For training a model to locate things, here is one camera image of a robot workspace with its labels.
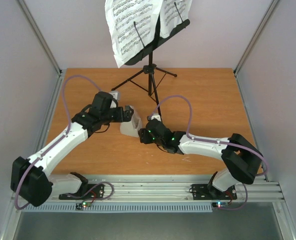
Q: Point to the right white sheet music page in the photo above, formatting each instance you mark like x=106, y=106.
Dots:
x=173, y=13

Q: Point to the black tripod music stand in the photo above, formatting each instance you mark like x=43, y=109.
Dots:
x=150, y=68

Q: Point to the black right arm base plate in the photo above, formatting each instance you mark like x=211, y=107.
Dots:
x=204, y=192

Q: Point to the left aluminium corner post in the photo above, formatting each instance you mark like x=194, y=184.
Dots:
x=35, y=28

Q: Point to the aluminium front frame rails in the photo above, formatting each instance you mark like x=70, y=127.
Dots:
x=175, y=188

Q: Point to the right aluminium corner post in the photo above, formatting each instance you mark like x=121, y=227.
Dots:
x=257, y=33

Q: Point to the white sheet music page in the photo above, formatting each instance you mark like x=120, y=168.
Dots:
x=173, y=13
x=132, y=25

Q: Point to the white grey metronome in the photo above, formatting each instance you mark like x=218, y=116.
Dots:
x=132, y=127

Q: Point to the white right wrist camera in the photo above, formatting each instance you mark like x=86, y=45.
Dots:
x=154, y=116

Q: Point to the aluminium corner post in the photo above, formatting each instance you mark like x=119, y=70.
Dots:
x=35, y=28
x=257, y=33

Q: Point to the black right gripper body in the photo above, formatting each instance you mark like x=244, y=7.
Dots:
x=143, y=135

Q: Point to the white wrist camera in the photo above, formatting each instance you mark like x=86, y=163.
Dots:
x=154, y=116
x=116, y=94

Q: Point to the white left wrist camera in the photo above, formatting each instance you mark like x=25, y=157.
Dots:
x=116, y=94

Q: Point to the grey slotted cable duct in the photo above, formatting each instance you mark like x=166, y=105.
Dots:
x=119, y=207

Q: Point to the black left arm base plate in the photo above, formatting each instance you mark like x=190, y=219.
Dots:
x=92, y=191

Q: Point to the left white sheet music page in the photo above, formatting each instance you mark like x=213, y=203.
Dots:
x=132, y=25

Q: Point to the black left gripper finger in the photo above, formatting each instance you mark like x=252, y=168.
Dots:
x=127, y=117
x=128, y=109

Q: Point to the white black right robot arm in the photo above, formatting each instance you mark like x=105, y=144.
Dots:
x=242, y=160

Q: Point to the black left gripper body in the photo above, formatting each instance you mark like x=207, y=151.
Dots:
x=118, y=118

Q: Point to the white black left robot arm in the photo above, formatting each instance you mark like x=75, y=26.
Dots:
x=32, y=179

